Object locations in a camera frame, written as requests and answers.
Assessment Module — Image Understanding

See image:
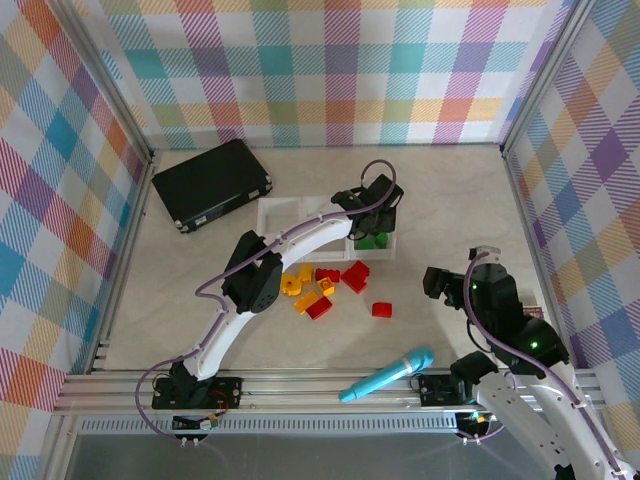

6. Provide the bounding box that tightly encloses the yellow round lego piece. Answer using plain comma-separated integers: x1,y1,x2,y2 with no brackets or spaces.
279,272,304,297

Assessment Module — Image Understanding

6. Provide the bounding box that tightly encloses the long yellow lego brick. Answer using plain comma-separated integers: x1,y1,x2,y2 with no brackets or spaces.
293,291,321,316

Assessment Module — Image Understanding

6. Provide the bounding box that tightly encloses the teal toy microphone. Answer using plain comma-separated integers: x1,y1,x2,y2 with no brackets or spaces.
338,345,435,404

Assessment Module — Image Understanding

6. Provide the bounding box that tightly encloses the black hard case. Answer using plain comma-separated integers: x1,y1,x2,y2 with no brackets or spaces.
151,138,275,235

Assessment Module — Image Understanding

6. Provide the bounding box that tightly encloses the grey metal panel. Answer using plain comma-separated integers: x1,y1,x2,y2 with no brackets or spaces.
62,433,566,480

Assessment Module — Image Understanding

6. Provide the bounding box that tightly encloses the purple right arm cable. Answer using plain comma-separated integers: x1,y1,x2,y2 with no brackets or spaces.
458,251,629,476

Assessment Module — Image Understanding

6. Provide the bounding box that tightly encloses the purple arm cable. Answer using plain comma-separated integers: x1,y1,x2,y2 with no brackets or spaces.
458,251,629,476
134,158,405,441

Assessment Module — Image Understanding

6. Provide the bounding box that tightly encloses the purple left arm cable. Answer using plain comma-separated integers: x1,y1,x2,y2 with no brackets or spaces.
134,158,405,441

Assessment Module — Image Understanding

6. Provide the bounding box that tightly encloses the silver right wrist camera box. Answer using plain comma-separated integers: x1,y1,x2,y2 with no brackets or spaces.
468,244,502,265

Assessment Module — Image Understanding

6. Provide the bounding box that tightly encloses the aluminium side rail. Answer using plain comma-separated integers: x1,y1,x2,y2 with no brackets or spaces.
501,149,581,369
84,152,156,374

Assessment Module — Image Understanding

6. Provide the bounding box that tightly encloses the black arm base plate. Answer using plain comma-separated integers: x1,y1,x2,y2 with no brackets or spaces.
151,375,245,412
416,373,512,409

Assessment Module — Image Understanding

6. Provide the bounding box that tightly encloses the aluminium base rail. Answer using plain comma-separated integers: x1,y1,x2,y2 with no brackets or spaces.
52,372,609,416

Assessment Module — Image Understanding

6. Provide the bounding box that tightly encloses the perforated metal cable duct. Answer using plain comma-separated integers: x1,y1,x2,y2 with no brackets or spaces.
74,418,464,436

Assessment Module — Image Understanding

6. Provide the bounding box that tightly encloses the aluminium frame post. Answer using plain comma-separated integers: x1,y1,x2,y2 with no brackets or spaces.
499,0,596,159
47,0,156,161

